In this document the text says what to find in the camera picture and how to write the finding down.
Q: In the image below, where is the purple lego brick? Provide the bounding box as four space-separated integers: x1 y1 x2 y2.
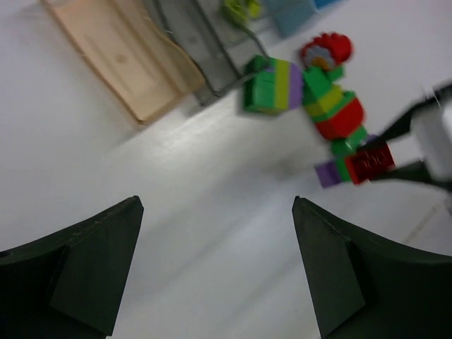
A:
314 160 343 189

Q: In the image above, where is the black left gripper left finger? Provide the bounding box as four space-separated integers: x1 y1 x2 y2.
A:
1 196 143 338

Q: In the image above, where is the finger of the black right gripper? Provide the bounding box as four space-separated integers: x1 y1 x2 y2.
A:
367 83 451 145
370 160 451 194

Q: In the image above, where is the grey translucent bin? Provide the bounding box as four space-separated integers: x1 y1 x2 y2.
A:
143 1 270 107

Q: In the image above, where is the lime lego brick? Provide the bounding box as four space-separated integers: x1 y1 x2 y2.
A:
220 0 263 25

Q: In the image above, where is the green lime purple lego block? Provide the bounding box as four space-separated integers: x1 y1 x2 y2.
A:
242 55 304 115

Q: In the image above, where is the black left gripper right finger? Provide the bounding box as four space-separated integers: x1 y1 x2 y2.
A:
292 197 451 338

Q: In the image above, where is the clear plastic bin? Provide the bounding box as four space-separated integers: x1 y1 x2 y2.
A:
213 1 275 47

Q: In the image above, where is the red green lego stack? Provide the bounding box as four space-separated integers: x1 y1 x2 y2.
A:
302 66 370 156

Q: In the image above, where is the red lego brick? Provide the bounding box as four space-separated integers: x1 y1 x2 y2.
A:
345 143 395 185

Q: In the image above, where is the orange translucent bin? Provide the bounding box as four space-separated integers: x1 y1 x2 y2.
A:
42 0 206 125

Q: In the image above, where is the blue plastic bin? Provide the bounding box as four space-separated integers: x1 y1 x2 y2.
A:
263 0 344 38

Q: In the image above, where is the green lego brick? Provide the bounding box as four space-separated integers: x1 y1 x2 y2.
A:
335 156 352 182

